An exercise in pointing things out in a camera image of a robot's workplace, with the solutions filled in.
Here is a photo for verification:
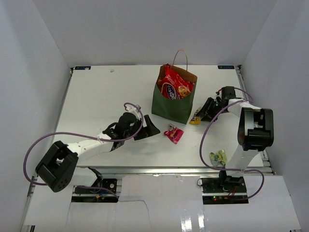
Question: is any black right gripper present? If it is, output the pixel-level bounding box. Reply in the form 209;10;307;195
197;97;227;123

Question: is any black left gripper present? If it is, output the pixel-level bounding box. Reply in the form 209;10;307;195
124;115;160;141

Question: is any yellow candy packet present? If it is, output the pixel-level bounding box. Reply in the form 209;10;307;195
189;107;201;125

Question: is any pink candy packet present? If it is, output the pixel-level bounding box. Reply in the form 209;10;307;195
164;124;184;144

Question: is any red cookie snack bag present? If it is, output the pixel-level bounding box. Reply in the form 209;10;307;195
156;64;194;100

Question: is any light green snack wrapper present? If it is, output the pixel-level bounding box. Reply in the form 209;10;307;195
209;150;227;168

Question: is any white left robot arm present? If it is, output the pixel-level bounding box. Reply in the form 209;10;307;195
35;112;160;193

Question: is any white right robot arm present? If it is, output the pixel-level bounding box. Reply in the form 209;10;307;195
196;86;274;193

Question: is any green paper bag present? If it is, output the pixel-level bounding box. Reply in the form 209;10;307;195
151;62;197;124

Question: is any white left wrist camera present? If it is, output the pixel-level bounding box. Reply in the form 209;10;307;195
126;104;141;120

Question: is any aluminium table rail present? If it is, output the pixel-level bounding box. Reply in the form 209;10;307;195
42;165;273;175

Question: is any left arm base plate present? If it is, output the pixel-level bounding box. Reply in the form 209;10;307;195
71;178;118;203

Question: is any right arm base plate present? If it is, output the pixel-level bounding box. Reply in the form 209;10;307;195
197;178;249;205

